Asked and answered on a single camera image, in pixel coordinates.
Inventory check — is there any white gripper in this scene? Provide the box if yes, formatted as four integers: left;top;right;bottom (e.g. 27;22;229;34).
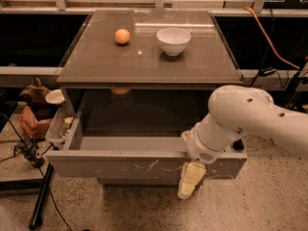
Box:
177;122;231;199

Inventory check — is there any grey top drawer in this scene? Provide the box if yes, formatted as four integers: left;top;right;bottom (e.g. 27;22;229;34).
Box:
46;90;248;180

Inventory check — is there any grey drawer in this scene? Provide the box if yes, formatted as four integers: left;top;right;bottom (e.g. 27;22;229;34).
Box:
98;178;179;187
46;90;248;180

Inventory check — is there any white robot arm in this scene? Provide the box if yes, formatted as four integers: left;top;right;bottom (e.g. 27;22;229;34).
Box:
178;85;308;199

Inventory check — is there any grey bottom drawer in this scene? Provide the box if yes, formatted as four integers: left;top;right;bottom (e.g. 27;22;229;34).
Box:
98;178;179;187

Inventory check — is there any grey drawer cabinet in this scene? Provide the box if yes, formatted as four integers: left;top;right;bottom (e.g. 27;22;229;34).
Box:
56;9;243;191

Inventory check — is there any black power adapter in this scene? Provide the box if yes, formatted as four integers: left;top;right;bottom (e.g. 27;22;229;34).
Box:
259;66;276;77

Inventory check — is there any white bowl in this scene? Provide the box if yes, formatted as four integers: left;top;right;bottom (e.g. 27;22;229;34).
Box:
156;28;192;56

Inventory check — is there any clear plastic bin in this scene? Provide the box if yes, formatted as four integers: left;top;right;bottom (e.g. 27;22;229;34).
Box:
45;108;74;149

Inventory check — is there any orange fruit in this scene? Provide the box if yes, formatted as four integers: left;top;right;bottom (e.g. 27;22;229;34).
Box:
115;29;131;44

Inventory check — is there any small white dish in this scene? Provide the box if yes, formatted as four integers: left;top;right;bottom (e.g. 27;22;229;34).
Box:
45;90;64;105

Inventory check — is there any black clamp device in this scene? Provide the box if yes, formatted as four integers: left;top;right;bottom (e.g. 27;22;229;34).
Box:
13;138;44;168

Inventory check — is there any orange cloth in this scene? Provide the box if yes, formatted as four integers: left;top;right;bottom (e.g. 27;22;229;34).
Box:
19;106;52;140

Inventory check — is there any black stand leg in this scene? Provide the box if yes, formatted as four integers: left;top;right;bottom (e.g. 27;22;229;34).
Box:
29;165;54;231

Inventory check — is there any orange cable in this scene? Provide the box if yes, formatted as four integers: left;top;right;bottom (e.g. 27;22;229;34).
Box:
243;5;300;70

